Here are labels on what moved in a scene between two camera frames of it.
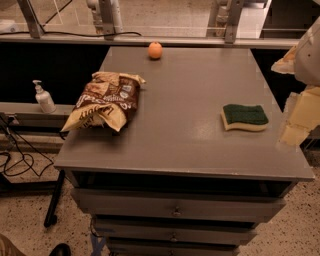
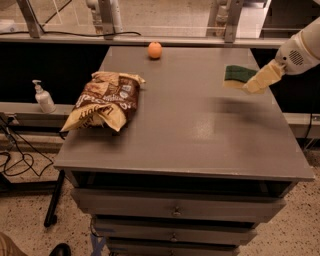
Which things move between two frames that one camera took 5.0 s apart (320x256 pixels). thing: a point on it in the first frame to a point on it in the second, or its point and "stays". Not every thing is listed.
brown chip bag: x=109 y=98 stays
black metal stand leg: x=51 y=218 stays
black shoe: x=61 y=249 stays
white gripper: x=308 y=60 to x=292 y=56
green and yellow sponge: x=251 y=117 to x=237 y=76
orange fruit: x=155 y=50 stays
